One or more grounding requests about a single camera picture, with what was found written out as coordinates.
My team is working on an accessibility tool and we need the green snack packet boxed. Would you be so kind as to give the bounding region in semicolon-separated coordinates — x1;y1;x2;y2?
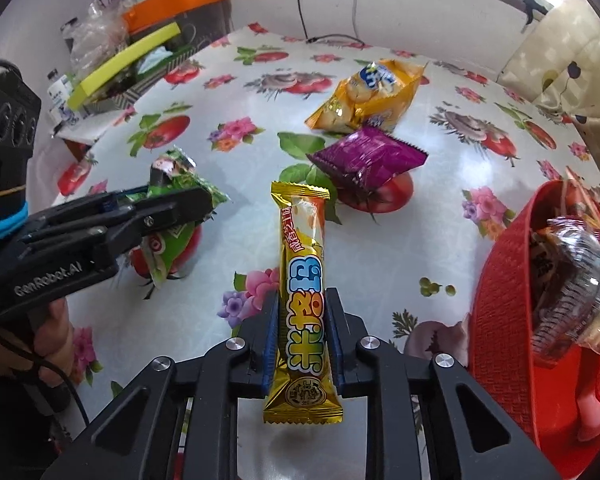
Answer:
142;146;231;286

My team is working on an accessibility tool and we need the orange chip bag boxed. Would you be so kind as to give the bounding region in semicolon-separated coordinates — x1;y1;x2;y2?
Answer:
560;169;600;233

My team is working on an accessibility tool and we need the black clamp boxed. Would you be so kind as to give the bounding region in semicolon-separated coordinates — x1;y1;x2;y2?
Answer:
521;0;551;23

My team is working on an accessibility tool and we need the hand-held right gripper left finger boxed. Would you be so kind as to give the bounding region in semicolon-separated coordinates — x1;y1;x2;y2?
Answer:
40;287;281;480

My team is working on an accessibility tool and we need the red plastic bowl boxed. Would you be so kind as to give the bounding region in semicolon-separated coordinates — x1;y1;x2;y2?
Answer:
467;179;600;480

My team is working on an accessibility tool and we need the fruit printed tablecloth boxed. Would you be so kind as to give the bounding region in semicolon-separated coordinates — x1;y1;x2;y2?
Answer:
30;22;600;480

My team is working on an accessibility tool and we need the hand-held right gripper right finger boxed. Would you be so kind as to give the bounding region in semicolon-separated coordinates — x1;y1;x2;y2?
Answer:
325;287;563;480

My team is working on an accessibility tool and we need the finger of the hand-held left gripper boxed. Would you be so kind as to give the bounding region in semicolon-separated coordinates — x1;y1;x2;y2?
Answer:
95;185;215;261
27;187;153;243

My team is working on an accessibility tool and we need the person's left hand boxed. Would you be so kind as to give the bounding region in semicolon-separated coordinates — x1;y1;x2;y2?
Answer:
0;300;74;388

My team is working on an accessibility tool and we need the long yellow snack bar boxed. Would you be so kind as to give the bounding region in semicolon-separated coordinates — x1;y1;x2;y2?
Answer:
262;180;345;426

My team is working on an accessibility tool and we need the orange box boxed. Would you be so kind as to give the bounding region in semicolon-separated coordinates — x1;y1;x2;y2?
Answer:
121;0;229;36

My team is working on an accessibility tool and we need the black white patterned box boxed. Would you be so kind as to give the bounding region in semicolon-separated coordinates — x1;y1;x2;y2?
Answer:
80;35;203;111

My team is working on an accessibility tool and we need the dark hanging cable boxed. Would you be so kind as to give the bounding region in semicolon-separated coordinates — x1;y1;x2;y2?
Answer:
296;0;312;43

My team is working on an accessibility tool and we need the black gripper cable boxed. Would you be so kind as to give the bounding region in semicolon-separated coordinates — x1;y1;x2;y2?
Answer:
0;327;90;428

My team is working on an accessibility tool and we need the heart printed curtain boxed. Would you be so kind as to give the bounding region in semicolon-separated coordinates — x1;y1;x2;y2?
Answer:
495;0;600;191

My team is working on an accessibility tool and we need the large yellow snack bag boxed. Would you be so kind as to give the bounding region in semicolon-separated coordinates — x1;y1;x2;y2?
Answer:
304;59;428;133

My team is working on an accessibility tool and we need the brown label snack bag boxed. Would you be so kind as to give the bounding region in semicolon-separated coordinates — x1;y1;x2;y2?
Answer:
529;227;563;306

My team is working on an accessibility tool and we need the red round jelly cup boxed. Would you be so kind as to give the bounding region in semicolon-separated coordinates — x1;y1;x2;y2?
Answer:
577;345;600;443

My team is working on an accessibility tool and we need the purple snack packet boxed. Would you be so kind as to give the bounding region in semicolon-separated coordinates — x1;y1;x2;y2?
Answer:
306;126;428;196

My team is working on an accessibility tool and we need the dark clear plastic packet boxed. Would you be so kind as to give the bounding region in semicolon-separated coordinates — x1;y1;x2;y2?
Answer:
530;216;600;368

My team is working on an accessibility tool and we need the pale hanging cable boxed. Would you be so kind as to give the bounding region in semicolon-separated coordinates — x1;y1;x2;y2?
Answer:
347;0;365;46

